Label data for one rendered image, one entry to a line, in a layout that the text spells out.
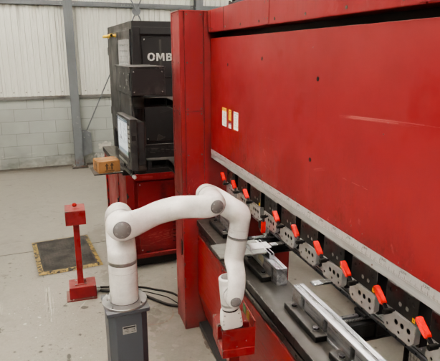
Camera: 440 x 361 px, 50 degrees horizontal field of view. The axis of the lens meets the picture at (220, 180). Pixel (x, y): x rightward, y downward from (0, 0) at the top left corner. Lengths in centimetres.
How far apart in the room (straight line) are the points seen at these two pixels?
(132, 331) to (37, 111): 724
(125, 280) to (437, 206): 124
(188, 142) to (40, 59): 602
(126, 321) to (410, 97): 139
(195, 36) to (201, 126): 59
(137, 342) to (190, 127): 160
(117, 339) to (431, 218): 134
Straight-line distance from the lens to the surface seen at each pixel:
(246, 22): 259
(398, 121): 154
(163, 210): 196
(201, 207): 194
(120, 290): 206
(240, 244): 210
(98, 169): 436
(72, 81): 884
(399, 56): 154
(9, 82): 902
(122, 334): 213
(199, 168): 333
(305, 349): 207
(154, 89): 333
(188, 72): 322
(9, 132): 912
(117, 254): 200
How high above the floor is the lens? 204
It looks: 15 degrees down
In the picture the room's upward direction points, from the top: straight up
